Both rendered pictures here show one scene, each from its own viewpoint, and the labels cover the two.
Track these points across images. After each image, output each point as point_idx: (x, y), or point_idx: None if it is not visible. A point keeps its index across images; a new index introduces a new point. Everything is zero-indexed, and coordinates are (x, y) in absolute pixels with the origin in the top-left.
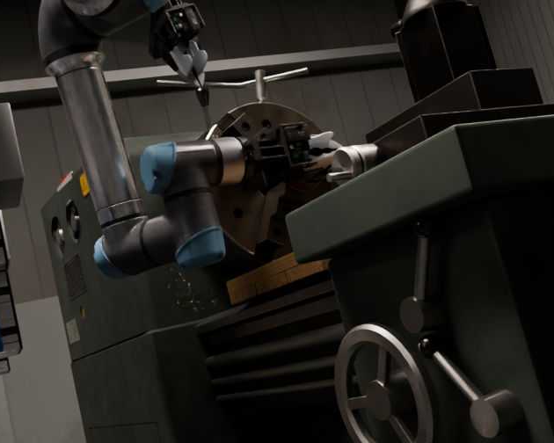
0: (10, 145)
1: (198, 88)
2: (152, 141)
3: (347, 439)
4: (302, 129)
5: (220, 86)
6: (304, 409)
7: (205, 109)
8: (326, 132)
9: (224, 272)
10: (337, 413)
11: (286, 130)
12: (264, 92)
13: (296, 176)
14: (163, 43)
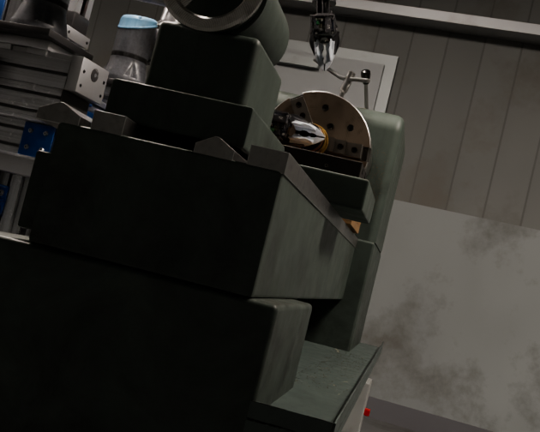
0: (76, 75)
1: (362, 70)
2: (279, 96)
3: (311, 333)
4: (283, 116)
5: (333, 74)
6: (291, 298)
7: (364, 86)
8: (304, 123)
9: None
10: (312, 314)
11: (276, 113)
12: (345, 87)
13: (282, 143)
14: (312, 35)
